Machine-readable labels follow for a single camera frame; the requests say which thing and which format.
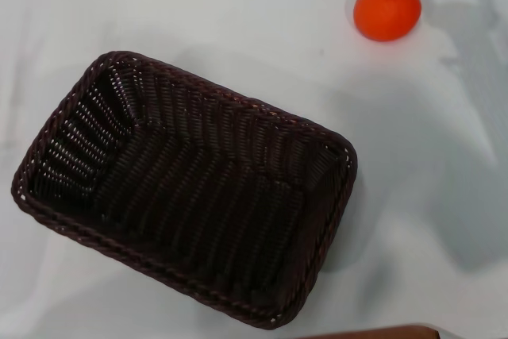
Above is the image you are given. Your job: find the dark brown woven basket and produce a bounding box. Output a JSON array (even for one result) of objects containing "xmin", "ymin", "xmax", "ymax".
[{"xmin": 10, "ymin": 51, "xmax": 359, "ymax": 332}]

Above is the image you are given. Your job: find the brown board edge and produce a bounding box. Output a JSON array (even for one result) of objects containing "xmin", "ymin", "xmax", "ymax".
[{"xmin": 300, "ymin": 323, "xmax": 441, "ymax": 339}]

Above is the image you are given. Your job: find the orange pear-shaped toy fruit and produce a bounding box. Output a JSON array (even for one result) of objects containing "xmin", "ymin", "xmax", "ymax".
[{"xmin": 353, "ymin": 0, "xmax": 422, "ymax": 43}]

